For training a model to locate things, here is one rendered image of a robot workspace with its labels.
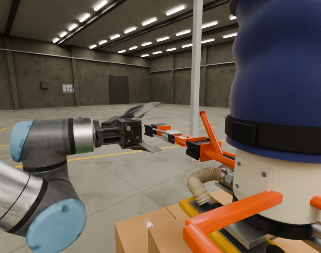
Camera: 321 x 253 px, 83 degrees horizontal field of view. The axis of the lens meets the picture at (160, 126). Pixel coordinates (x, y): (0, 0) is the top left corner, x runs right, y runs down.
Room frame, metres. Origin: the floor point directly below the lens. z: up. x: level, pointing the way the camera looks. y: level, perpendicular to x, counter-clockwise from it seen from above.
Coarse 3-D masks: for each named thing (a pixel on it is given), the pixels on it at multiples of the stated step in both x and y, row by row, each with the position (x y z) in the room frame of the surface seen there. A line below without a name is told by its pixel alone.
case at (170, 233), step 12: (156, 228) 0.57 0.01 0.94; (168, 228) 0.57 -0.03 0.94; (180, 228) 0.57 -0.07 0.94; (156, 240) 0.52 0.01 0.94; (168, 240) 0.52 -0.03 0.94; (180, 240) 0.52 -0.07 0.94; (276, 240) 0.52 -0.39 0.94; (156, 252) 0.50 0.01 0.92; (168, 252) 0.47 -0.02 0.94; (180, 252) 0.47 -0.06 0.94; (192, 252) 0.47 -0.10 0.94; (288, 252) 0.47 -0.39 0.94; (300, 252) 0.47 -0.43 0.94
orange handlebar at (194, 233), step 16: (224, 160) 0.47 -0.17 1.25; (272, 192) 0.30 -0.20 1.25; (224, 208) 0.25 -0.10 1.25; (240, 208) 0.25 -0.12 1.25; (256, 208) 0.26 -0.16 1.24; (320, 208) 0.27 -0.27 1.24; (192, 224) 0.22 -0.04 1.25; (208, 224) 0.22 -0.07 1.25; (224, 224) 0.23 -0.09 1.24; (192, 240) 0.19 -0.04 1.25; (208, 240) 0.19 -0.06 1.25
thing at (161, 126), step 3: (156, 123) 0.94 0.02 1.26; (159, 123) 0.94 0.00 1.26; (162, 123) 0.94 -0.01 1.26; (156, 126) 0.87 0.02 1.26; (159, 126) 0.86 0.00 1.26; (162, 126) 0.87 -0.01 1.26; (165, 126) 0.88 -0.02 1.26; (168, 126) 0.88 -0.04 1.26; (162, 129) 0.87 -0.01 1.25; (165, 129) 0.88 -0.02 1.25; (156, 132) 0.87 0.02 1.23; (159, 135) 0.86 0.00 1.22; (162, 135) 0.87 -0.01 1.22
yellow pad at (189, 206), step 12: (180, 204) 0.45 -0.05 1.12; (192, 204) 0.43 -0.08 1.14; (204, 204) 0.43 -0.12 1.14; (216, 204) 0.39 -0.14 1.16; (192, 216) 0.40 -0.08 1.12; (216, 240) 0.32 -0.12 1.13; (228, 240) 0.31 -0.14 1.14; (228, 252) 0.29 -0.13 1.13; (240, 252) 0.29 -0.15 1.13; (252, 252) 0.29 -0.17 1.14; (264, 252) 0.29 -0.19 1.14; (276, 252) 0.26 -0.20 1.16
